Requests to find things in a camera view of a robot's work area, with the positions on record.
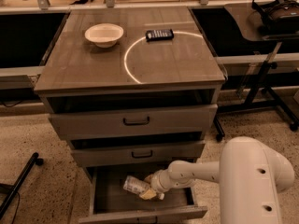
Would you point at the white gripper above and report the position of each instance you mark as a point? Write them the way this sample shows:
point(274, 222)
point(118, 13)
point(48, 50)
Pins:
point(161, 181)

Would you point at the clear plastic water bottle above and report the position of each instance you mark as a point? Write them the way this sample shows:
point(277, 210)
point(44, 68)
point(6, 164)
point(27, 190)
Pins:
point(136, 186)

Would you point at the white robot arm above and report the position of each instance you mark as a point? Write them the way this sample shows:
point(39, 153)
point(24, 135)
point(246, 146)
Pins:
point(249, 173)

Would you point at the middle drawer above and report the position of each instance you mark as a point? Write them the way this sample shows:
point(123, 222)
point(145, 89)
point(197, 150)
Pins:
point(102, 156)

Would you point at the drawer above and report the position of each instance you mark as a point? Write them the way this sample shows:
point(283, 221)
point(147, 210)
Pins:
point(133, 122)
point(102, 156)
point(111, 204)

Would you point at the bottom drawer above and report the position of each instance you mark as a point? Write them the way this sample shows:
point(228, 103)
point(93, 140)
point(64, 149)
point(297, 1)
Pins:
point(111, 204)

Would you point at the top drawer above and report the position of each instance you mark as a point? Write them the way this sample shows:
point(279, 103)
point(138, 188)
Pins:
point(133, 122)

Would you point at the grey drawer cabinet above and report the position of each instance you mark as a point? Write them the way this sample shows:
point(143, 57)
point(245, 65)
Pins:
point(134, 73)

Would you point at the black stand leg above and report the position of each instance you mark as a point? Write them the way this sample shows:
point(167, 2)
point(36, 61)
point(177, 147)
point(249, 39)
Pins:
point(10, 191)

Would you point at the dark snack packet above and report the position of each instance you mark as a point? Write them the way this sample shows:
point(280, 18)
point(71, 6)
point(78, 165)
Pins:
point(159, 35)

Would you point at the white paper bowl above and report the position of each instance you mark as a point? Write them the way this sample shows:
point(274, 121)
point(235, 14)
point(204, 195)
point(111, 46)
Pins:
point(104, 35)

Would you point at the black side table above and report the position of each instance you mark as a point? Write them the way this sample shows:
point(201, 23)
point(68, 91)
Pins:
point(266, 47)

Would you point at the black headset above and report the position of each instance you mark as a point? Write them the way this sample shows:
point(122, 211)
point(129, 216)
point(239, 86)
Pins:
point(279, 16)

